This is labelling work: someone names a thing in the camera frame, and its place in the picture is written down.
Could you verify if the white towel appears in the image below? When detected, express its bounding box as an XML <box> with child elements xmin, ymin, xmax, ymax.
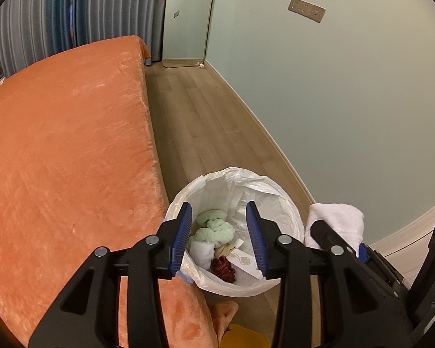
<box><xmin>304</xmin><ymin>203</ymin><xmax>364</xmax><ymax>257</ymax></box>

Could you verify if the grey pleated curtain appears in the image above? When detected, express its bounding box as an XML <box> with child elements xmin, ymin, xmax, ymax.
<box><xmin>0</xmin><ymin>0</ymin><xmax>166</xmax><ymax>77</ymax></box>

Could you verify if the trash bin with white liner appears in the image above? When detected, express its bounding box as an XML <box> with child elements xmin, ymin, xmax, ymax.
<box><xmin>165</xmin><ymin>167</ymin><xmax>305</xmax><ymax>298</ymax></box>

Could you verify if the white sock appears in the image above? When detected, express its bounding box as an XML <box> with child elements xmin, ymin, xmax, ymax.
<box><xmin>189</xmin><ymin>241</ymin><xmax>214</xmax><ymax>270</ymax></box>

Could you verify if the mint green fluffy towel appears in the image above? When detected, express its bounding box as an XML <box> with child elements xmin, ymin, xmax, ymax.
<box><xmin>188</xmin><ymin>209</ymin><xmax>235</xmax><ymax>248</ymax></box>

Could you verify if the orange velvet bed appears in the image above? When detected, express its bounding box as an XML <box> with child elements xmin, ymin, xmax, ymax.
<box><xmin>0</xmin><ymin>35</ymin><xmax>240</xmax><ymax>348</ymax></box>

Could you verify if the dark red scrunchie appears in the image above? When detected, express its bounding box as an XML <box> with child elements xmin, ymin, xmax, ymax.
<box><xmin>210</xmin><ymin>256</ymin><xmax>236</xmax><ymax>284</ymax></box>

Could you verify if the white comb paper sleeve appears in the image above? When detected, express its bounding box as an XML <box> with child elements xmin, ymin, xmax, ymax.
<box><xmin>227</xmin><ymin>249</ymin><xmax>263</xmax><ymax>280</ymax></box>

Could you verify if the brown wall switch panel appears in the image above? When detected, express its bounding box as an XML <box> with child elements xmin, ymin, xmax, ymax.
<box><xmin>288</xmin><ymin>0</ymin><xmax>325</xmax><ymax>23</ymax></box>

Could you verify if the tan sock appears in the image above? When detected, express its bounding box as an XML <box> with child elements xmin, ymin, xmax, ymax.
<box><xmin>214</xmin><ymin>238</ymin><xmax>244</xmax><ymax>258</ymax></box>

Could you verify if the gold framed standing mirror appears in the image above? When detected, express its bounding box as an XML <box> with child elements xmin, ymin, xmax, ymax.
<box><xmin>162</xmin><ymin>0</ymin><xmax>213</xmax><ymax>68</ymax></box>

